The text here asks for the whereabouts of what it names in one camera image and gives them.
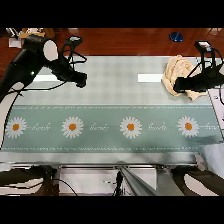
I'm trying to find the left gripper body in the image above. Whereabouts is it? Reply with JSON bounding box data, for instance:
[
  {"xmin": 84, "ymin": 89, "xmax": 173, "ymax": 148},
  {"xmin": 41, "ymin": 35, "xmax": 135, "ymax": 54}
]
[{"xmin": 70, "ymin": 70, "xmax": 89, "ymax": 89}]

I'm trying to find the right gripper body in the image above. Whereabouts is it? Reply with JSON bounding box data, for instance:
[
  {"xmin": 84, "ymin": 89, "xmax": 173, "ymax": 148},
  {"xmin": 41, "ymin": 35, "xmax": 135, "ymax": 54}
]
[{"xmin": 172, "ymin": 75, "xmax": 205, "ymax": 94}]

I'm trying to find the beige garment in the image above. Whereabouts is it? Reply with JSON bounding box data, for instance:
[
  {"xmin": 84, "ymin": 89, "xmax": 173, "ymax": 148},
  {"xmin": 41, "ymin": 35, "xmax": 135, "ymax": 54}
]
[{"xmin": 161, "ymin": 54, "xmax": 208, "ymax": 102}]

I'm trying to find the blue round disc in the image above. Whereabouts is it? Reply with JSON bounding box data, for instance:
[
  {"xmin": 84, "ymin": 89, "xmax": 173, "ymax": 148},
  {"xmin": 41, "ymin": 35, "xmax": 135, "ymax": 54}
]
[{"xmin": 168, "ymin": 31, "xmax": 185, "ymax": 43}]

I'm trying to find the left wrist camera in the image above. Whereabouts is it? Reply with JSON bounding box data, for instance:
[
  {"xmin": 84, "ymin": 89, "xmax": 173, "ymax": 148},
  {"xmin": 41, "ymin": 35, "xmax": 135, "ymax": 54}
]
[{"xmin": 63, "ymin": 34, "xmax": 84, "ymax": 68}]

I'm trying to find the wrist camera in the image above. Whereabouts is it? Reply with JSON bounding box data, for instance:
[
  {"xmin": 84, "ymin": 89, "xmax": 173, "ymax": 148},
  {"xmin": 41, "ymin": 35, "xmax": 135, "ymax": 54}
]
[
  {"xmin": 63, "ymin": 34, "xmax": 84, "ymax": 68},
  {"xmin": 193, "ymin": 40, "xmax": 215, "ymax": 78}
]

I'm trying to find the black cable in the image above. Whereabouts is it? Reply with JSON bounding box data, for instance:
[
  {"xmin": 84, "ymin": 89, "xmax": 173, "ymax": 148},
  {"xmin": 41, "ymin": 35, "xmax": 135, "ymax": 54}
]
[
  {"xmin": 2, "ymin": 78, "xmax": 69, "ymax": 134},
  {"xmin": 52, "ymin": 178, "xmax": 79, "ymax": 197}
]

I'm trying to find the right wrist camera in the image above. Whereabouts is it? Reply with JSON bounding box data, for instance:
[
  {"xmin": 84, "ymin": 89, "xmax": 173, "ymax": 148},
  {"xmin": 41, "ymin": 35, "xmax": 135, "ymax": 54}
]
[{"xmin": 193, "ymin": 40, "xmax": 215, "ymax": 78}]

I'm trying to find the silver frame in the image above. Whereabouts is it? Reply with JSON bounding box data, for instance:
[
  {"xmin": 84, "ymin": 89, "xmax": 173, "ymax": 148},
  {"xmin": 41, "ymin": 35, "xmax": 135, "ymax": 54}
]
[{"xmin": 0, "ymin": 161, "xmax": 224, "ymax": 197}]

